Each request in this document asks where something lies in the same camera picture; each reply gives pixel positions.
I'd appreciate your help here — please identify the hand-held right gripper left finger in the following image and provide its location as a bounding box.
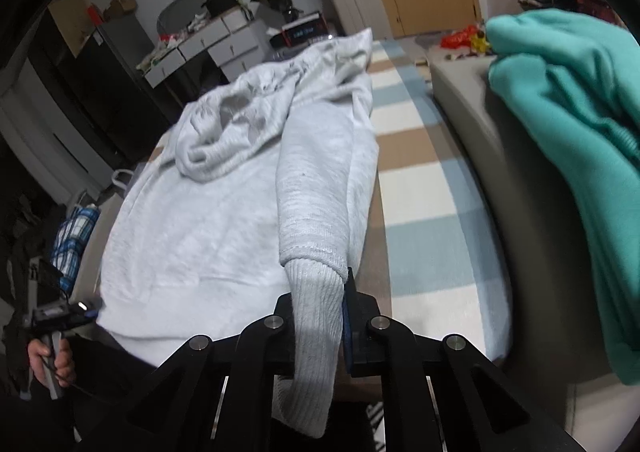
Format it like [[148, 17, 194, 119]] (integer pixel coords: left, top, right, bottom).
[[120, 292, 301, 452]]

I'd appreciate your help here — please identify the pile of red yellow toys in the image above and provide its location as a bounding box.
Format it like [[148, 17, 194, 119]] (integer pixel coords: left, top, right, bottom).
[[440, 23, 493, 58]]

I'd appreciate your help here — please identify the black cabinet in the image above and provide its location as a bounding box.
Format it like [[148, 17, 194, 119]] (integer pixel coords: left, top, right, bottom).
[[30, 7, 186, 173]]

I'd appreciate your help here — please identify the teal garment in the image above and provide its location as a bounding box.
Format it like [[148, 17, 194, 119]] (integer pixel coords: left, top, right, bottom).
[[486, 9, 640, 385]]

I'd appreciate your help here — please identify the white drawer dresser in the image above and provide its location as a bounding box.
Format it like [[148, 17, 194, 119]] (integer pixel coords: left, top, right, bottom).
[[142, 12, 273, 88]]

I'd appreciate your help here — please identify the brown cardboard panel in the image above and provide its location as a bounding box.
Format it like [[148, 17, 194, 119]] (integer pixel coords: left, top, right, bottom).
[[47, 0, 96, 58]]

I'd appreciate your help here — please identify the person's left hand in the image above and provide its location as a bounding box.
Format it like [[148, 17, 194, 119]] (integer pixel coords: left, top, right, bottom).
[[27, 337, 77, 388]]

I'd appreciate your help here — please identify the black red-trimmed box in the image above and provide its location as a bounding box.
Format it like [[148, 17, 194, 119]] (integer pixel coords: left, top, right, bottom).
[[281, 12, 328, 45]]

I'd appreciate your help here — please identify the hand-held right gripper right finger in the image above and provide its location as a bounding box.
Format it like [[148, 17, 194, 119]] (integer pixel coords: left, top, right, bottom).
[[341, 267, 588, 452]]

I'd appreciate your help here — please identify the blue checked cloth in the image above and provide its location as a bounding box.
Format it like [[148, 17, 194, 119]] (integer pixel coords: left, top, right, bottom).
[[50, 204, 101, 293]]

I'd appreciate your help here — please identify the light grey hoodie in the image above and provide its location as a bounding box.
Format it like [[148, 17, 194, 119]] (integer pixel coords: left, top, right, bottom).
[[95, 28, 379, 439]]

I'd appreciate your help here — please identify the checked beige blue blanket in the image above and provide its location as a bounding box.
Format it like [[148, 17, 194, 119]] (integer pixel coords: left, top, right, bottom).
[[75, 38, 515, 388]]

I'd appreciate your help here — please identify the grey rounded panel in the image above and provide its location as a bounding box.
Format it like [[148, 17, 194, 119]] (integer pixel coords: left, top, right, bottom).
[[157, 0, 206, 35]]

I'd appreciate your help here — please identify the beige sofa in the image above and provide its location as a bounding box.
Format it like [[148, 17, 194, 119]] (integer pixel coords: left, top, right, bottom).
[[429, 52, 640, 452]]

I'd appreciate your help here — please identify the open cardboard box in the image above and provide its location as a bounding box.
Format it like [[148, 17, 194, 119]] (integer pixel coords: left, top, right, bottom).
[[102, 0, 138, 20]]

